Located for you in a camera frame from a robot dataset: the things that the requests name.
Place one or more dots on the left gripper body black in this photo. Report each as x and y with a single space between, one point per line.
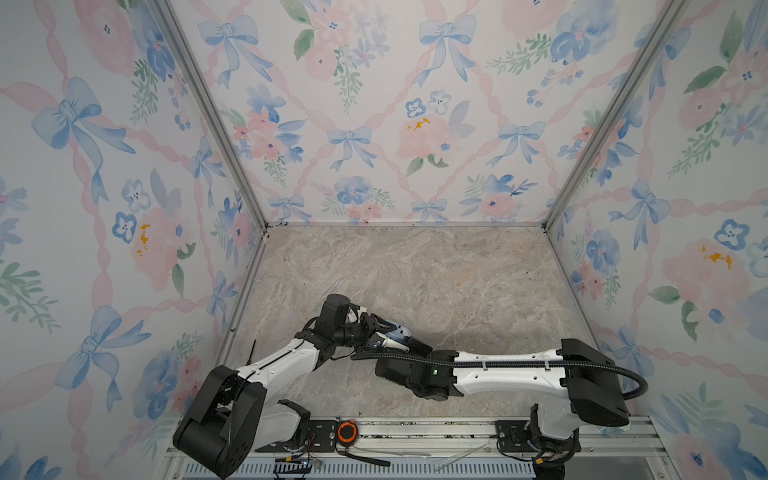
362 334

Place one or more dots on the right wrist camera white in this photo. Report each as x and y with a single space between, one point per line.
381 342

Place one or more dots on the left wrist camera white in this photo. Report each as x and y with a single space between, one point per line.
356 313

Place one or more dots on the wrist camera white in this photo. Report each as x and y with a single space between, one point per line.
356 313
381 342

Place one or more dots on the light blue alarm clock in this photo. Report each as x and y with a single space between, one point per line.
400 334

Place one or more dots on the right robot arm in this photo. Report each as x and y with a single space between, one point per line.
580 386

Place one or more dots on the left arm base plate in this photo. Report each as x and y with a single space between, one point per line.
317 436

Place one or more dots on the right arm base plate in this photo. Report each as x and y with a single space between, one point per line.
519 437

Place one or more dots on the aluminium front rail frame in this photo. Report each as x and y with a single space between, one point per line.
464 448

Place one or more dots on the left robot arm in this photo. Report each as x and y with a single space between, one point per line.
231 414

